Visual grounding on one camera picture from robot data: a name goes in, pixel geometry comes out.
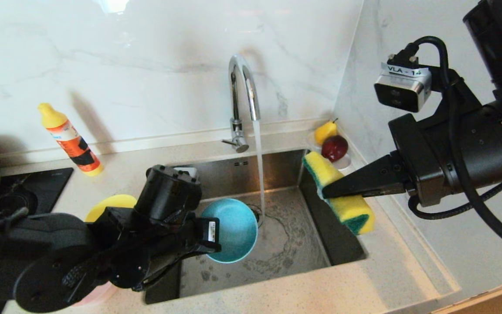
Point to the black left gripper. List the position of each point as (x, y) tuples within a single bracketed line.
[(164, 196)]

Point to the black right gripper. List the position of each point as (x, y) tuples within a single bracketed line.
[(486, 148)]

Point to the blue plastic bowl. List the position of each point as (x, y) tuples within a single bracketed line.
[(233, 231)]

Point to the yellow green sponge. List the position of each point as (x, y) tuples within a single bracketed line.
[(351, 209)]

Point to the chrome gooseneck faucet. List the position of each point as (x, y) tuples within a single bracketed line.
[(236, 126)]

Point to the yellow capped dish soap bottle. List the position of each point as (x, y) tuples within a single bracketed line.
[(71, 143)]

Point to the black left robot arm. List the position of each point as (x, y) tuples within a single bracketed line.
[(37, 235)]

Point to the stainless steel sink basin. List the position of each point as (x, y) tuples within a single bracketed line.
[(286, 248)]

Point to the dark red apple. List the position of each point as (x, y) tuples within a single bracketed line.
[(334, 148)]

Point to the round metal drain strainer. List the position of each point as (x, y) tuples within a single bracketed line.
[(257, 213)]

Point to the yellow pear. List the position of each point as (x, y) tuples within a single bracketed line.
[(324, 132)]

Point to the running water stream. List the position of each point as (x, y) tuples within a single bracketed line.
[(259, 174)]

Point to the yellow plastic bowl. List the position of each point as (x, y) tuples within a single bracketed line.
[(111, 205)]

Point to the pink plastic bowl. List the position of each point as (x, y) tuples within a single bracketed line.
[(98, 296)]

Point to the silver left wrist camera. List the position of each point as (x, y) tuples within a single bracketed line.
[(188, 171)]

